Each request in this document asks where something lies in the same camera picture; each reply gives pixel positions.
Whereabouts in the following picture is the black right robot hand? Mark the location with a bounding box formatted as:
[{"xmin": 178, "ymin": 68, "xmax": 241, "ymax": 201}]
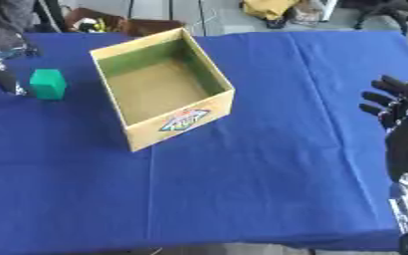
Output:
[{"xmin": 357, "ymin": 74, "xmax": 408, "ymax": 183}]

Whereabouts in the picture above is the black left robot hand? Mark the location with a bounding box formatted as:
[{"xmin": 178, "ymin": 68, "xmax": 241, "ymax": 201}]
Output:
[{"xmin": 0, "ymin": 64, "xmax": 30, "ymax": 98}]

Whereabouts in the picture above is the tan cardboard box green inside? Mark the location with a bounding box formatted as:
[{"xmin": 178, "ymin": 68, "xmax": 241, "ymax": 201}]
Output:
[{"xmin": 87, "ymin": 27, "xmax": 238, "ymax": 153}]

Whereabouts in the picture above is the green block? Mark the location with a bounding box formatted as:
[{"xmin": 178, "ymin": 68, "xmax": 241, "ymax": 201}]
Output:
[{"xmin": 28, "ymin": 68, "xmax": 69, "ymax": 102}]

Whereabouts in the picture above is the person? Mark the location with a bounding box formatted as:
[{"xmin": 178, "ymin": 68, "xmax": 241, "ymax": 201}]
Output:
[{"xmin": 0, "ymin": 0, "xmax": 41, "ymax": 51}]

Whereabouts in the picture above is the black chair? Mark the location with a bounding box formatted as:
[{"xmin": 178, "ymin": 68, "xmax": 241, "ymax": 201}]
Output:
[{"xmin": 341, "ymin": 0, "xmax": 408, "ymax": 36}]

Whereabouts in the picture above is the yellow bag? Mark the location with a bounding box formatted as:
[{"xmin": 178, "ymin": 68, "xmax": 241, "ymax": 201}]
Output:
[{"xmin": 239, "ymin": 0, "xmax": 304, "ymax": 21}]

